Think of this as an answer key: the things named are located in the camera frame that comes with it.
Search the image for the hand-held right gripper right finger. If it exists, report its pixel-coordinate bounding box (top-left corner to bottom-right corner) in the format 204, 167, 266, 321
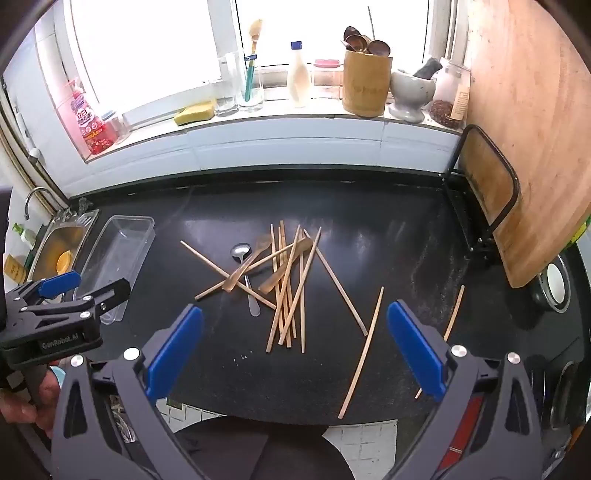
383, 300, 543, 480

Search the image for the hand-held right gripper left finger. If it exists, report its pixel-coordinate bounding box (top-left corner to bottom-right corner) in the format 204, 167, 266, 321
51, 304, 208, 480

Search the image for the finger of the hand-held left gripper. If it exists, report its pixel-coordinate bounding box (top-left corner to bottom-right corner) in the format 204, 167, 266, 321
7, 271, 83, 306
20, 278, 133, 325

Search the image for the clear plastic container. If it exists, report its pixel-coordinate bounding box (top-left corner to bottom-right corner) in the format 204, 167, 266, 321
73, 215, 155, 326

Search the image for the pile of bamboo chopsticks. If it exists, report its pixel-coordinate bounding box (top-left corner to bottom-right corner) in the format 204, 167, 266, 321
181, 220, 465, 420

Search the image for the wooden spoon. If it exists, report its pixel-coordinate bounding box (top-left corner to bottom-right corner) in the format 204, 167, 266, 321
223, 233, 274, 292
257, 235, 315, 296

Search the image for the metal spoon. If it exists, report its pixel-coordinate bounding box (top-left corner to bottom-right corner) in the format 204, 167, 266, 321
230, 243, 262, 317

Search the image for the person's left hand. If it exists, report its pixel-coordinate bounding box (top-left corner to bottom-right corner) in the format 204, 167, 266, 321
0, 367, 63, 439

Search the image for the stainless steel sink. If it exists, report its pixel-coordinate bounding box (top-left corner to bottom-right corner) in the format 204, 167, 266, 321
25, 209, 100, 296

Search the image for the green white bottle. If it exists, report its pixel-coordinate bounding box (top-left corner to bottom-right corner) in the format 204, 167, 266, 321
13, 222, 38, 250

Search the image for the metal faucet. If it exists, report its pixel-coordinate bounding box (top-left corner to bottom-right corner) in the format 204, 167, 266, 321
23, 187, 58, 220

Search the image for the black metal rack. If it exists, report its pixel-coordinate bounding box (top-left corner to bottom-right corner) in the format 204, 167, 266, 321
441, 124, 522, 259

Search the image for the steel bowl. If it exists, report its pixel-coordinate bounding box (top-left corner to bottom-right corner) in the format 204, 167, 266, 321
531, 256, 578, 315

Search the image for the pink dish soap bottle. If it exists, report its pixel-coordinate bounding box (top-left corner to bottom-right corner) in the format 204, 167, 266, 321
56, 78, 114, 160

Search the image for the small glass jar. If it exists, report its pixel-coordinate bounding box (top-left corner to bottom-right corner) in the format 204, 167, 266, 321
99, 111, 132, 145

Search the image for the yellow sponge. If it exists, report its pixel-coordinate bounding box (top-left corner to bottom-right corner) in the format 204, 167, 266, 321
174, 100, 217, 126

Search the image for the tall drinking glass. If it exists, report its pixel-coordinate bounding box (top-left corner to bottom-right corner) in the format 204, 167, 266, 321
236, 65, 265, 112
213, 52, 241, 117

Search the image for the glass spice jar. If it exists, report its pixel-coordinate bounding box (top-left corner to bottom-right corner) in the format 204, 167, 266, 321
429, 56, 472, 131

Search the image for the window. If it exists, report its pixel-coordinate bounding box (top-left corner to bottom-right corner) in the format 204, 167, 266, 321
60, 0, 462, 125

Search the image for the stone mortar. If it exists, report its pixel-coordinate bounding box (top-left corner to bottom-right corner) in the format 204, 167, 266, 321
388, 69, 437, 124

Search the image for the large wooden cutting board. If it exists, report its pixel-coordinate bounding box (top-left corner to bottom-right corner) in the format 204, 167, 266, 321
455, 0, 591, 289

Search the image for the bamboo utensil holder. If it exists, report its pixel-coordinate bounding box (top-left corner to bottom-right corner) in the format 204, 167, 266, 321
342, 48, 392, 118

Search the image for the dark stone pestle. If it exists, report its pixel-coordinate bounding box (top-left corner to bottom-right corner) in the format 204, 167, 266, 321
412, 58, 443, 79

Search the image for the white squeeze bottle blue cap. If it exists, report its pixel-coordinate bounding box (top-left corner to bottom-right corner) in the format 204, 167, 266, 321
286, 41, 312, 109

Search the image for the clear jar red lid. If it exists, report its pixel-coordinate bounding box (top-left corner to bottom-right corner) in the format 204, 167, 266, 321
311, 58, 343, 100

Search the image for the wall pipe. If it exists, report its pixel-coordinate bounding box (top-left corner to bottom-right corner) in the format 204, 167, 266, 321
0, 83, 63, 210

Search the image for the teal handled brush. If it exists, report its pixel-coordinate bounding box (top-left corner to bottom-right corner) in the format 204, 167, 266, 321
242, 53, 258, 103

